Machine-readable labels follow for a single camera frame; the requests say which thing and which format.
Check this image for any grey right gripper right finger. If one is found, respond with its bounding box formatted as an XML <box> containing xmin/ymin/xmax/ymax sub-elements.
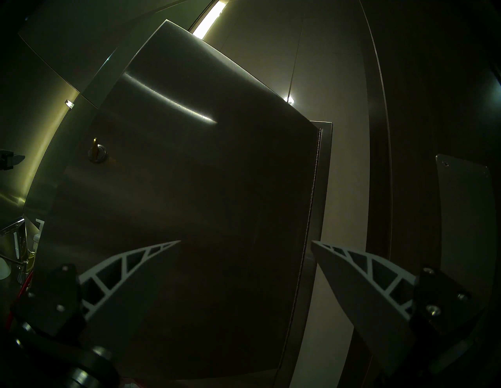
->
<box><xmin>310</xmin><ymin>241</ymin><xmax>481</xmax><ymax>377</ymax></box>

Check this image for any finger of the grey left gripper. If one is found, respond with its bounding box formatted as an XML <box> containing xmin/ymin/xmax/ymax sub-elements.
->
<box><xmin>0</xmin><ymin>150</ymin><xmax>25</xmax><ymax>172</ymax></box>

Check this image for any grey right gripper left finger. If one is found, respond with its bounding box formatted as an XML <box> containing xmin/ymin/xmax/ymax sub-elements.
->
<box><xmin>15</xmin><ymin>240</ymin><xmax>182</xmax><ymax>354</ymax></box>

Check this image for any stainless steel dispenser door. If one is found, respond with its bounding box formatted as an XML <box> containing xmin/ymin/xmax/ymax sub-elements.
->
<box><xmin>23</xmin><ymin>20</ymin><xmax>323</xmax><ymax>383</ymax></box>

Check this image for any chrome sink faucet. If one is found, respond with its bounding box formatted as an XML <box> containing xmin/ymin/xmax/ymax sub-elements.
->
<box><xmin>0</xmin><ymin>217</ymin><xmax>27</xmax><ymax>260</ymax></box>

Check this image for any clear yellow soap bottle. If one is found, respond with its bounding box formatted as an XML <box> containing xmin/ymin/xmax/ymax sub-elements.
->
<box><xmin>18</xmin><ymin>233</ymin><xmax>42</xmax><ymax>284</ymax></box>

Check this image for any metal door push plate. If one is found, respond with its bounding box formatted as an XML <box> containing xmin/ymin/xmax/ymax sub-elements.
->
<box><xmin>435</xmin><ymin>154</ymin><xmax>497</xmax><ymax>313</ymax></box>

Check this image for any dark wooden room door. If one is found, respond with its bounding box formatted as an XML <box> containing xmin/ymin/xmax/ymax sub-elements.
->
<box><xmin>358</xmin><ymin>0</ymin><xmax>501</xmax><ymax>388</ymax></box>

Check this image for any vertical white light strip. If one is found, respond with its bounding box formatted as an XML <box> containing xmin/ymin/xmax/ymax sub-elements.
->
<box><xmin>191</xmin><ymin>0</ymin><xmax>228</xmax><ymax>40</ymax></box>

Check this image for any red and black cable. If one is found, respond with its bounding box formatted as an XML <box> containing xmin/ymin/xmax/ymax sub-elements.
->
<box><xmin>6</xmin><ymin>270</ymin><xmax>35</xmax><ymax>331</ymax></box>

